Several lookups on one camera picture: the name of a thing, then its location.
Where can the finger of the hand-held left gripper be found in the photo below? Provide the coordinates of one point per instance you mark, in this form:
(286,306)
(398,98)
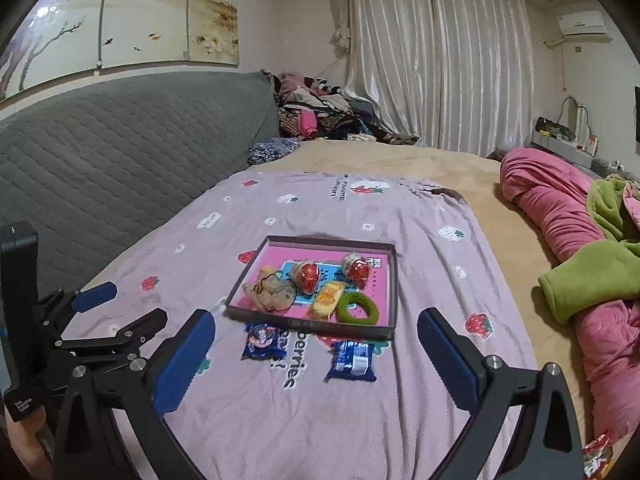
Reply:
(95,296)
(140,327)

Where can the purple strawberry print blanket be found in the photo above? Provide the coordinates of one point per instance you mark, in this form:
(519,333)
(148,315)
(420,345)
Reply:
(350,210)

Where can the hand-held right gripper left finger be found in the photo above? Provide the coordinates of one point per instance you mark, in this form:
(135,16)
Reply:
(182,360)

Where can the beige fluffy scrunchie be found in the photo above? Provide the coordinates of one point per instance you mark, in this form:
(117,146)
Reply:
(272,295)

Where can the person's left hand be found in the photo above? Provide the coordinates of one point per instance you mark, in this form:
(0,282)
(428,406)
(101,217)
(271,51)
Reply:
(22,445)

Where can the black television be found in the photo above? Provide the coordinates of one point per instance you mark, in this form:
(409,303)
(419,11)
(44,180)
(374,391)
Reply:
(637,120)

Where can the white air conditioner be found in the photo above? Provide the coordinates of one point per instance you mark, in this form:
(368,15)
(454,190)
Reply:
(582,22)

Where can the pile of clothes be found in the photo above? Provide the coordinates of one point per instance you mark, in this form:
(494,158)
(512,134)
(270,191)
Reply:
(320,105)

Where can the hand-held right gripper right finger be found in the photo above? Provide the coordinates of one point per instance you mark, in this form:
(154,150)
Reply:
(447,365)

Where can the grey cluttered desk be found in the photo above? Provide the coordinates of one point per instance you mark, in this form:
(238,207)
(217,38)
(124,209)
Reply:
(565,149)

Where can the blue cookie packet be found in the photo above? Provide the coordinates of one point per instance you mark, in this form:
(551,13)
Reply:
(352,360)
(260,340)

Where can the grey quilted headboard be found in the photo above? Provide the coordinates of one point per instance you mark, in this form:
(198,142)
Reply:
(125,150)

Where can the white curtain tassel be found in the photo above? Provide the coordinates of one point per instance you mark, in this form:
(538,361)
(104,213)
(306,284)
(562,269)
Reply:
(342,37)

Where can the floral wall painting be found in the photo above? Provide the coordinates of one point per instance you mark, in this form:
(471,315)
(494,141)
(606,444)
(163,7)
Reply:
(125,20)

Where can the cluttered low cabinet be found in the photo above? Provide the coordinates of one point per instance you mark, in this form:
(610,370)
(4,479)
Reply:
(615,165)

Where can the blue patterned cloth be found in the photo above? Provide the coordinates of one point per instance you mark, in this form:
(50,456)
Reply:
(272,150)

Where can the pink shallow box tray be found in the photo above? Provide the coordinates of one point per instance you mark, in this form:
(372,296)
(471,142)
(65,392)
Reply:
(274,256)

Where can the white pleated curtain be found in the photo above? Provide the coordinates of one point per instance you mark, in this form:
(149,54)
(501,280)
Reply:
(440,60)

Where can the pink quilt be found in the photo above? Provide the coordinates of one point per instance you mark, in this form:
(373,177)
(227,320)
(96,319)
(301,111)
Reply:
(545,195)

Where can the green fleece blanket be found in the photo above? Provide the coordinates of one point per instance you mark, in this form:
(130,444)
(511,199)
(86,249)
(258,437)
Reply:
(590,275)

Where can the yellow snack packet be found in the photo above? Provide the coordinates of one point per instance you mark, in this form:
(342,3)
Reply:
(325,302)

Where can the red snack packet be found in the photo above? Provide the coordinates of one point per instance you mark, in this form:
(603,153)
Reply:
(597,455)

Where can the red white foil chocolate egg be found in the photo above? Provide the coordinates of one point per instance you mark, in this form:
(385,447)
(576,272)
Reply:
(306,276)
(356,267)

